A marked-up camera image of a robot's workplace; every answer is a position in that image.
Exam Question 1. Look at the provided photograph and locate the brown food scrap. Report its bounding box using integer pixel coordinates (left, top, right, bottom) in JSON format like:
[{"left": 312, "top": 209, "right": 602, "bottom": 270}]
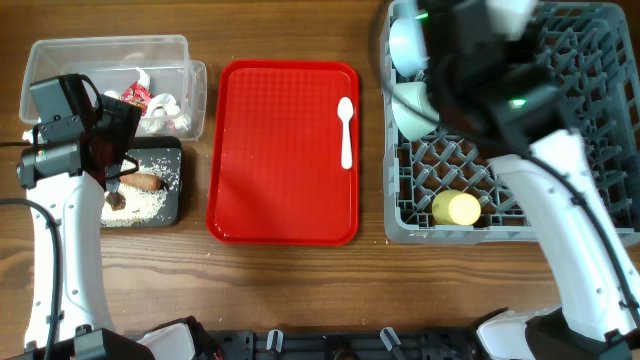
[{"left": 105, "top": 192, "right": 126, "bottom": 211}]

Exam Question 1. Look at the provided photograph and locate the red snack wrapper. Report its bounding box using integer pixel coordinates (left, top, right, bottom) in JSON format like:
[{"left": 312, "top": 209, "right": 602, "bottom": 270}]
[{"left": 120, "top": 82, "right": 152, "bottom": 113}]

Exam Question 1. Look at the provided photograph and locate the white tissue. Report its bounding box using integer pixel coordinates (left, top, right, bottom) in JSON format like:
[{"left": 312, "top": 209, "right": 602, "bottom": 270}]
[{"left": 138, "top": 93, "right": 192, "bottom": 134}]

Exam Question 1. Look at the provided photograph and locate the red plastic tray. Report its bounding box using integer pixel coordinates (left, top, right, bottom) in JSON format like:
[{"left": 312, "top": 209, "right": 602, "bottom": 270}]
[{"left": 206, "top": 59, "right": 360, "bottom": 246}]

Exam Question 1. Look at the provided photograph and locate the white plastic spoon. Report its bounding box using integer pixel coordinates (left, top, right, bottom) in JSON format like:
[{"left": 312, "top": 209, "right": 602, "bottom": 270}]
[{"left": 337, "top": 97, "right": 354, "bottom": 170}]

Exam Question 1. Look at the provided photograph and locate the light green bowl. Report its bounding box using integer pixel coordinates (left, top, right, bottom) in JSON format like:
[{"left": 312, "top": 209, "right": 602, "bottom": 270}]
[{"left": 391, "top": 82, "right": 439, "bottom": 141}]

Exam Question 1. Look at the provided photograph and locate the light blue bowl with crumbs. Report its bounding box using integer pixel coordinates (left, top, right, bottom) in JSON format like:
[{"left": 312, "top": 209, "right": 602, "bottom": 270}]
[{"left": 388, "top": 18, "right": 429, "bottom": 78}]

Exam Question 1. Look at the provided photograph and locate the yellow plastic cup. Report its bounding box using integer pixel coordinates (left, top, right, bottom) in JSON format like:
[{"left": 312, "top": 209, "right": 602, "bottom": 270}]
[{"left": 432, "top": 190, "right": 481, "bottom": 226}]

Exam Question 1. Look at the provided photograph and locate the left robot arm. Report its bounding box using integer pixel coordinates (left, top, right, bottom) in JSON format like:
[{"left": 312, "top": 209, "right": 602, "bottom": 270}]
[{"left": 17, "top": 73, "right": 224, "bottom": 359}]

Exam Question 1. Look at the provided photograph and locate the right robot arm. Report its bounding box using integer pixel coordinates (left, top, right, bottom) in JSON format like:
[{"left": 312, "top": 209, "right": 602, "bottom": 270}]
[{"left": 421, "top": 0, "right": 639, "bottom": 359}]

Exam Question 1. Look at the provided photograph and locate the grey dishwasher rack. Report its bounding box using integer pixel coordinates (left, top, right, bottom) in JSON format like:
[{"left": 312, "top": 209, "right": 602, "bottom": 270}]
[{"left": 370, "top": 1, "right": 639, "bottom": 246}]

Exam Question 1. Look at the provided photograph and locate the pile of white rice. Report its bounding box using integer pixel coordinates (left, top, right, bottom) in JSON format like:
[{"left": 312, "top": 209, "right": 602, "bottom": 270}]
[{"left": 101, "top": 156, "right": 182, "bottom": 228}]

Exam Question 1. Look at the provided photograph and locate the black plastic tray bin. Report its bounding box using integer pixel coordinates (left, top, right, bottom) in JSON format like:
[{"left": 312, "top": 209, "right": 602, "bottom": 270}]
[{"left": 101, "top": 136, "right": 184, "bottom": 228}]

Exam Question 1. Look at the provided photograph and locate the crumpled white paper scrap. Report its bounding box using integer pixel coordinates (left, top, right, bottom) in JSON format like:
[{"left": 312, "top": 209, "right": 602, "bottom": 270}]
[{"left": 105, "top": 67, "right": 151, "bottom": 98}]

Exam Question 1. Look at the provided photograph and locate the clear plastic bin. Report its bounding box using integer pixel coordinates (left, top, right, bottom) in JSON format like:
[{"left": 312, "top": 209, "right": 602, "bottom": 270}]
[{"left": 19, "top": 35, "right": 207, "bottom": 141}]

